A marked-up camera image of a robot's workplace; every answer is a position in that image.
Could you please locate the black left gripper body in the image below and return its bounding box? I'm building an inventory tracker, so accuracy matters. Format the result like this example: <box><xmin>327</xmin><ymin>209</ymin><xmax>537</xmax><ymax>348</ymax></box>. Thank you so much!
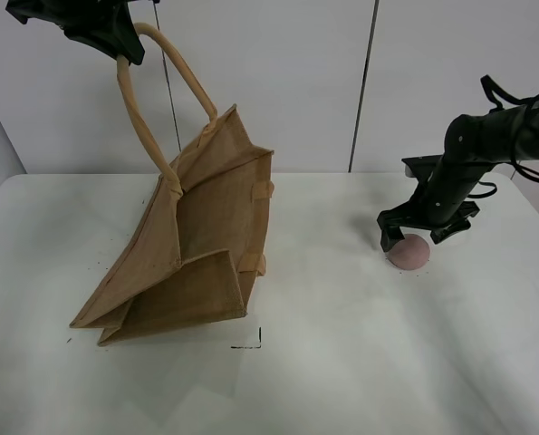
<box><xmin>5</xmin><ymin>0</ymin><xmax>128</xmax><ymax>46</ymax></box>

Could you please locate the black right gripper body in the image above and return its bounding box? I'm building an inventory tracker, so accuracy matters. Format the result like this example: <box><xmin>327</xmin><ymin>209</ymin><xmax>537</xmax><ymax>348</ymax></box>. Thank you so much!
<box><xmin>377</xmin><ymin>188</ymin><xmax>479</xmax><ymax>229</ymax></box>

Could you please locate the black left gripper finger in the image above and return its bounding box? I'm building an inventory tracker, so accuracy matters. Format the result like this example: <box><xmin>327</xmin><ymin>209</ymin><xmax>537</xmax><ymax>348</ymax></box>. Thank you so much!
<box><xmin>95</xmin><ymin>8</ymin><xmax>145</xmax><ymax>64</ymax></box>

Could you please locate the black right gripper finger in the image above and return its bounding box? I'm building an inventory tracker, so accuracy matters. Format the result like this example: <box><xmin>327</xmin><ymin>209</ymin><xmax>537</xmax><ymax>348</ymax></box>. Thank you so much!
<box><xmin>379</xmin><ymin>222</ymin><xmax>405</xmax><ymax>250</ymax></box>
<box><xmin>430</xmin><ymin>217</ymin><xmax>471</xmax><ymax>244</ymax></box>

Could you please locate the pink peach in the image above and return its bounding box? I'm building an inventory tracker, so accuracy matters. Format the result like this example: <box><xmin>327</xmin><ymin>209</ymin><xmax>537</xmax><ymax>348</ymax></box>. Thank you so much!
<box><xmin>386</xmin><ymin>234</ymin><xmax>430</xmax><ymax>271</ymax></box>

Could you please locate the brown linen tote bag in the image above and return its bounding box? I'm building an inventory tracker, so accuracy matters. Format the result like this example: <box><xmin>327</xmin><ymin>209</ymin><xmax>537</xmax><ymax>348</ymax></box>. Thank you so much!
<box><xmin>71</xmin><ymin>23</ymin><xmax>274</xmax><ymax>345</ymax></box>

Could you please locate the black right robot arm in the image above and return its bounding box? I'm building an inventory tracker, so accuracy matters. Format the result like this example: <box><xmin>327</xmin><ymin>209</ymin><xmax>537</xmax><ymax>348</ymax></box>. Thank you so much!
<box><xmin>377</xmin><ymin>102</ymin><xmax>539</xmax><ymax>252</ymax></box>

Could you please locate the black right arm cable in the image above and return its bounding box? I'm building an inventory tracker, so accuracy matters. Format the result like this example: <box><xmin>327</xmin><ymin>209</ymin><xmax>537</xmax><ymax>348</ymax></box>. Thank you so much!
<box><xmin>479</xmin><ymin>74</ymin><xmax>539</xmax><ymax>203</ymax></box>

